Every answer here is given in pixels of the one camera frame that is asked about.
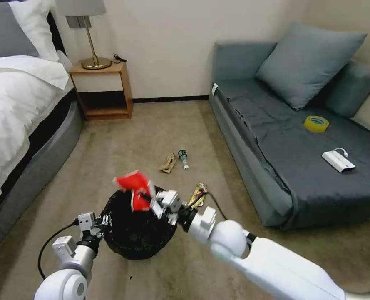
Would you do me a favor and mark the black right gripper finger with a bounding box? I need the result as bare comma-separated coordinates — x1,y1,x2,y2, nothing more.
137,189,170,203
149,200,167,220

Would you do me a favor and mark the red snack wrapper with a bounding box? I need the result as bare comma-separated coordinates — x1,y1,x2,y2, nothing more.
113,169,156,213

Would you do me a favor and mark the black mesh trash bin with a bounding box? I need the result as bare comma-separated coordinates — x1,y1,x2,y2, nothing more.
99,185,179,260

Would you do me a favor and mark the gold snack wrapper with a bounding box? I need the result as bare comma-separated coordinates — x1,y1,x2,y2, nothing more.
187,182,209,210

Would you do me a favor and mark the brown crumpled paper carton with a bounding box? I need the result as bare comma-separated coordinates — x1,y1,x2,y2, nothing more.
158,152,177,173

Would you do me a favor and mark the clear bottle with green label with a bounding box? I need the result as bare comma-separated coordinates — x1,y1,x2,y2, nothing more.
177,149,190,171

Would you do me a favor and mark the dark baseboard strip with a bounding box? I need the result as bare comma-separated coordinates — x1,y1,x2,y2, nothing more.
132,95,211,104

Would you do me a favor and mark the wooden nightstand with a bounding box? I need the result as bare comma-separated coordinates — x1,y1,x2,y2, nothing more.
68,60,134,122

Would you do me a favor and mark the dark grey sofa cover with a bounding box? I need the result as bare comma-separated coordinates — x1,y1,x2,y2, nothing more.
218,78,370,229

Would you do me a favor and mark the white duvet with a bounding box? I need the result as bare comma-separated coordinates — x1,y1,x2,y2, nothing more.
0,55,75,214

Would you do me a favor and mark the grey sofa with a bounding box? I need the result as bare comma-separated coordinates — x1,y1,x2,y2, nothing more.
209,40,370,231

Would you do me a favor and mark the brass lamp with pale shade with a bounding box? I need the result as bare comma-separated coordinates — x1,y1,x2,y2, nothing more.
56,0,113,70

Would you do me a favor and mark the yellow tape roll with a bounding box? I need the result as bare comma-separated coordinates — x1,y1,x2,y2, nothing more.
303,115,330,133

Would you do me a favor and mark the small white bed pillow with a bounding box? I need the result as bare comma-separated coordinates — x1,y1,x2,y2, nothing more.
56,50,74,72

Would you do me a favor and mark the white power bank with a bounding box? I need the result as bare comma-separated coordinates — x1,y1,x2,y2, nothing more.
321,150,357,173

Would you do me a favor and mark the black headboard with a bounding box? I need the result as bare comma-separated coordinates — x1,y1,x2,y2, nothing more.
45,10,67,58

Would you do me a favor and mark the large grey square cushion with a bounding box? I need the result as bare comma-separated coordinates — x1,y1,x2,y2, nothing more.
256,21,368,111

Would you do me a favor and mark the large white bed pillow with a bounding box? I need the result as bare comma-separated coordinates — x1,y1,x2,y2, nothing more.
9,0,61,62

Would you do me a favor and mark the grey bed pillow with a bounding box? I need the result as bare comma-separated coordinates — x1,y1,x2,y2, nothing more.
0,2,40,60

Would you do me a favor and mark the grey bolster cushion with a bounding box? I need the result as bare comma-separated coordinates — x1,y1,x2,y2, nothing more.
323,60,370,119

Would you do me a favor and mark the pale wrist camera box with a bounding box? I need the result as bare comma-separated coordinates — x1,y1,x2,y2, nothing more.
160,190,184,214
78,212,96,231

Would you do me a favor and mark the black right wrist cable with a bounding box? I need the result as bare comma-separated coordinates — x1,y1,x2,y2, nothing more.
196,191,228,220

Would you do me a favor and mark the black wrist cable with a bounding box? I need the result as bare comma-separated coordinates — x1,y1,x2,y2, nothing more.
37,218,80,280
196,191,228,220

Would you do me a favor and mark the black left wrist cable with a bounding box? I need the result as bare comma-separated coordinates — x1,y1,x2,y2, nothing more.
37,218,80,280

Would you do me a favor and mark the grey upholstered bed frame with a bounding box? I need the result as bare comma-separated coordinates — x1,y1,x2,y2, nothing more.
0,93,86,260

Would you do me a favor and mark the grey wall switch panel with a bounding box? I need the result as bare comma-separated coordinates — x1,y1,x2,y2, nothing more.
65,15,93,30

